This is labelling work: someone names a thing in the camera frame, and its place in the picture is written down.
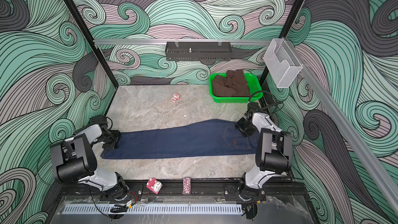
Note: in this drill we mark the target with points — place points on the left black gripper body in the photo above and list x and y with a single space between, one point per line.
110 139

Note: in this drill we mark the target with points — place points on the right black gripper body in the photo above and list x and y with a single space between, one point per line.
246 128

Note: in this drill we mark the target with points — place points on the dark blue denim trousers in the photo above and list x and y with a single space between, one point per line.
207 138

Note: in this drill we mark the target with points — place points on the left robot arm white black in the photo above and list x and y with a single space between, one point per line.
74 161

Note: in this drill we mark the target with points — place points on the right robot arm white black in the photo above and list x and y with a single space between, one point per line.
274 147

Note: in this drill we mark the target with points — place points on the brown folded trousers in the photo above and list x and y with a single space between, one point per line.
234 84

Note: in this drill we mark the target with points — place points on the pink white clip object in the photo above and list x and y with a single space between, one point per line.
154 185

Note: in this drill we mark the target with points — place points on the small pink white toy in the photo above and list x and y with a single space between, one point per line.
175 97

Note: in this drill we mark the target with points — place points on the pink dotted cylinder block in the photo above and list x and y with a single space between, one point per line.
186 188

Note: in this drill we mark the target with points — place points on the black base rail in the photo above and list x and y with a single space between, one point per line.
224 189

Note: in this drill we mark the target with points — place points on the clear plastic wall bin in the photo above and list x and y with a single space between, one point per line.
282 61

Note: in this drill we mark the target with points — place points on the white slotted cable duct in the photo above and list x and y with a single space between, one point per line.
201 209

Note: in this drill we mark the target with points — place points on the horizontal aluminium back rail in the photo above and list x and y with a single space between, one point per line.
142 41

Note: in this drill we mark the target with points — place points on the black perforated wall shelf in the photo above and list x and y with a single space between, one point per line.
206 52

